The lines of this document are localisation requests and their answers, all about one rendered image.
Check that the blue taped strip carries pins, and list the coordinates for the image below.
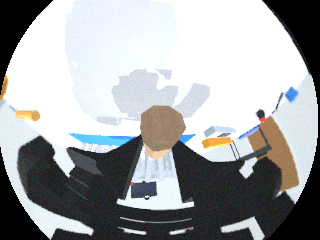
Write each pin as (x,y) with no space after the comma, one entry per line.
(114,140)

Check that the hammer with orange handle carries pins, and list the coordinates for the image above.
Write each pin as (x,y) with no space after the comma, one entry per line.
(31,114)

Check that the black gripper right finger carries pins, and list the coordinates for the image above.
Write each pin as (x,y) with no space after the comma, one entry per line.
(196,173)

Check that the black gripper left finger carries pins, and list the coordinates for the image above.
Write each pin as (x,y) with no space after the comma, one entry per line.
(117,166)

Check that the small blue block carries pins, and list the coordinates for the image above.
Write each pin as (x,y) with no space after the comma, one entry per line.
(291,94)

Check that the yellow flat bar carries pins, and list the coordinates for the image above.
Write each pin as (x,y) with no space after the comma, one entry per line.
(216,142)
(5,82)

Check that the red-handled screwdriver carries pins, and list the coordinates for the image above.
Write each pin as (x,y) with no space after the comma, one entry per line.
(261,115)

